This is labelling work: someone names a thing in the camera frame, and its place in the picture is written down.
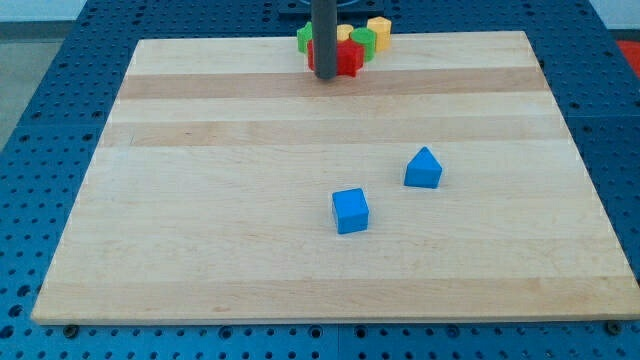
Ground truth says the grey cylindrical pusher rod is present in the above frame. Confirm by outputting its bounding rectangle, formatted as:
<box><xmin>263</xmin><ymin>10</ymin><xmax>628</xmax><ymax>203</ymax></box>
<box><xmin>310</xmin><ymin>0</ymin><xmax>337</xmax><ymax>80</ymax></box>

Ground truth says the blue triangle block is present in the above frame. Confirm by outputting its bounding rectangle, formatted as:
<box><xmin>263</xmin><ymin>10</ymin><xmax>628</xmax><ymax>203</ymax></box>
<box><xmin>404</xmin><ymin>147</ymin><xmax>443</xmax><ymax>189</ymax></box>

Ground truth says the red star block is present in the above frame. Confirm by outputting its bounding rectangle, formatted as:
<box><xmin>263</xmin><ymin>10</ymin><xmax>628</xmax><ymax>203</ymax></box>
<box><xmin>307</xmin><ymin>40</ymin><xmax>365</xmax><ymax>79</ymax></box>

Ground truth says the yellow cylinder block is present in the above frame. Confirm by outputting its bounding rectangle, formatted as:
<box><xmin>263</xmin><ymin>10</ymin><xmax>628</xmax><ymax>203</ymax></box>
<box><xmin>336</xmin><ymin>24</ymin><xmax>354</xmax><ymax>42</ymax></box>

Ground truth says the green block behind rod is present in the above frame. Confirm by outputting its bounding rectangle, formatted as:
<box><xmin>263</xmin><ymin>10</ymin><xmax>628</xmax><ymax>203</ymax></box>
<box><xmin>296</xmin><ymin>21</ymin><xmax>313</xmax><ymax>54</ymax></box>

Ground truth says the green cylinder block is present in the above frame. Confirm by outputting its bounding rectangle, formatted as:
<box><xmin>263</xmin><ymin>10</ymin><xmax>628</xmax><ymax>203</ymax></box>
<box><xmin>350</xmin><ymin>27</ymin><xmax>377</xmax><ymax>62</ymax></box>

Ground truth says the yellow hexagon block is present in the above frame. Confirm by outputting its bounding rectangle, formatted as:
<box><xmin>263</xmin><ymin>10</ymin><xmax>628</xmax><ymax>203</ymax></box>
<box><xmin>367</xmin><ymin>16</ymin><xmax>392</xmax><ymax>52</ymax></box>

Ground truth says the blue cube block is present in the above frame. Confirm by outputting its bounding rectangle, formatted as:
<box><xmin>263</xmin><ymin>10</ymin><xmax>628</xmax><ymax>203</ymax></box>
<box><xmin>332</xmin><ymin>188</ymin><xmax>369</xmax><ymax>234</ymax></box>

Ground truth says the wooden board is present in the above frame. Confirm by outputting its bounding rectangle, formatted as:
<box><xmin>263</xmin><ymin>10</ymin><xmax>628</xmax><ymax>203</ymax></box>
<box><xmin>32</xmin><ymin>31</ymin><xmax>639</xmax><ymax>325</ymax></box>

